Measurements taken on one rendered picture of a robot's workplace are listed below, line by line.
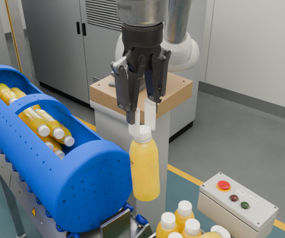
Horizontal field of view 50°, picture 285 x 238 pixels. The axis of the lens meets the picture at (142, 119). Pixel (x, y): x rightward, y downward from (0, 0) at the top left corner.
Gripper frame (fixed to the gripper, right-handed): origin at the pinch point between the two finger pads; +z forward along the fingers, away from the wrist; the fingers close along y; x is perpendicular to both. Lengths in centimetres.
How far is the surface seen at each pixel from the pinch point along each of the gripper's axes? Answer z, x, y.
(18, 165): 30, -41, 17
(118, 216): 35.8, -8.3, 1.8
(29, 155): 23.7, -35.6, 14.1
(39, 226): 55, -37, 16
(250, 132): 142, -84, -220
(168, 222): 33.1, 4.1, -6.1
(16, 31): 19, -155, -30
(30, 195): 49, -46, 14
